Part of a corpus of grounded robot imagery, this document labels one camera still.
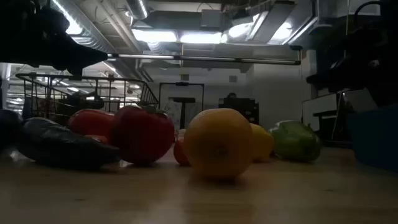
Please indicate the black desk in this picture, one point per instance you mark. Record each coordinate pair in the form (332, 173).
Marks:
(325, 114)

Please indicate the grey ceiling unit box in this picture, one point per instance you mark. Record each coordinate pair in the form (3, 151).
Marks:
(211, 19)

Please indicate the silver ventilation duct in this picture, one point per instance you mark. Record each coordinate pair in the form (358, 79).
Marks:
(138, 7)

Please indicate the black stand frame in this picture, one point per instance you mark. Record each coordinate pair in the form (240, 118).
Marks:
(182, 84)

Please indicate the black T-shaped pedestal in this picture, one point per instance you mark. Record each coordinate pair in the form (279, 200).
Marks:
(183, 100)

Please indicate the blue plastic tray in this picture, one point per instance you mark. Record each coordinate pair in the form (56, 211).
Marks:
(376, 137)

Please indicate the yellow lemon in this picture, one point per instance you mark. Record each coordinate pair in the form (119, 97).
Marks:
(263, 143)

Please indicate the large red tomato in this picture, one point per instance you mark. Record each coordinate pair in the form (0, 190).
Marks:
(90, 123)

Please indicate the dark cabinet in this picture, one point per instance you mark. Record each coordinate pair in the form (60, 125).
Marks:
(241, 107)

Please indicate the green bell pepper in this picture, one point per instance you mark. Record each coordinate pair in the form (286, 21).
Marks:
(295, 141)

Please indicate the small red radish green stem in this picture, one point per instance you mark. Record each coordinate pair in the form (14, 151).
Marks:
(179, 152)

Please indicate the silver horizontal frame bar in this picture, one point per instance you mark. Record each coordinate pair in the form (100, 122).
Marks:
(202, 58)

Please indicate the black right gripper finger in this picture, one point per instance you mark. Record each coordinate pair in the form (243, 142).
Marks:
(326, 77)

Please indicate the small pale round vegetable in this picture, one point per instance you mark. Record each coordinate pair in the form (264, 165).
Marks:
(183, 132)

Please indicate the patterned cloth screen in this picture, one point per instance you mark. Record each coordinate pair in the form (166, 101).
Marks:
(172, 113)

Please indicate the whiteboard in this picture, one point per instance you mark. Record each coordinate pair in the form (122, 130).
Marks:
(318, 107)

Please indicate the ceiling light panel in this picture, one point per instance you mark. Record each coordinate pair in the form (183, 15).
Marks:
(154, 35)
(200, 38)

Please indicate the grey flat panel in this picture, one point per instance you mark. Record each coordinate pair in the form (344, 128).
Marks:
(360, 99)

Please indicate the green cucumber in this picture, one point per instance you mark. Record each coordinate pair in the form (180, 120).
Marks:
(62, 146)

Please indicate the orange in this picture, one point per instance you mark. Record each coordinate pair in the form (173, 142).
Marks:
(217, 143)

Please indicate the red bell pepper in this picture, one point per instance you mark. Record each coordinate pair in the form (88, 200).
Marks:
(143, 137)

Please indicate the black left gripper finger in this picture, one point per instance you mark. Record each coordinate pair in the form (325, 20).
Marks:
(81, 57)

